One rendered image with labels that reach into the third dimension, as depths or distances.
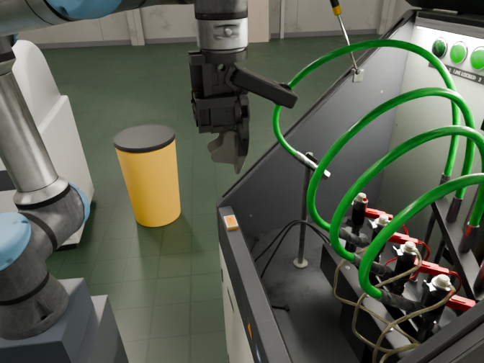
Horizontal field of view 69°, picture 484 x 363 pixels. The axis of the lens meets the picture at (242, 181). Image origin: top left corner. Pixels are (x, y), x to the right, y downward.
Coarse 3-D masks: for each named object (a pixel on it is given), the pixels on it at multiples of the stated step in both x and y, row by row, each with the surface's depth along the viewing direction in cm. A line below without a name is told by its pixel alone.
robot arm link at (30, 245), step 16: (0, 224) 70; (16, 224) 70; (32, 224) 74; (0, 240) 67; (16, 240) 67; (32, 240) 72; (48, 240) 75; (0, 256) 66; (16, 256) 68; (32, 256) 71; (48, 256) 77; (0, 272) 67; (16, 272) 69; (32, 272) 72; (0, 288) 69; (16, 288) 70; (32, 288) 73
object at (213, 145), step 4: (232, 128) 60; (224, 132) 61; (220, 136) 61; (212, 140) 61; (216, 140) 61; (220, 140) 62; (208, 144) 62; (212, 144) 62; (216, 144) 62; (220, 144) 62; (208, 148) 62; (212, 148) 62; (216, 148) 62
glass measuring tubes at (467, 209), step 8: (480, 128) 72; (480, 160) 74; (480, 168) 74; (472, 192) 77; (464, 200) 79; (472, 200) 78; (464, 208) 80; (472, 208) 80; (464, 216) 80; (464, 224) 82; (480, 224) 77; (480, 232) 79; (480, 240) 77; (472, 248) 82; (480, 248) 77; (448, 256) 86; (480, 256) 78; (480, 264) 79
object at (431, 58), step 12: (348, 48) 67; (360, 48) 67; (408, 48) 65; (420, 48) 65; (324, 60) 69; (432, 60) 66; (300, 72) 71; (444, 72) 66; (288, 84) 73; (276, 108) 76; (456, 108) 69; (276, 120) 77; (456, 120) 70; (276, 132) 79; (288, 144) 80; (456, 144) 73
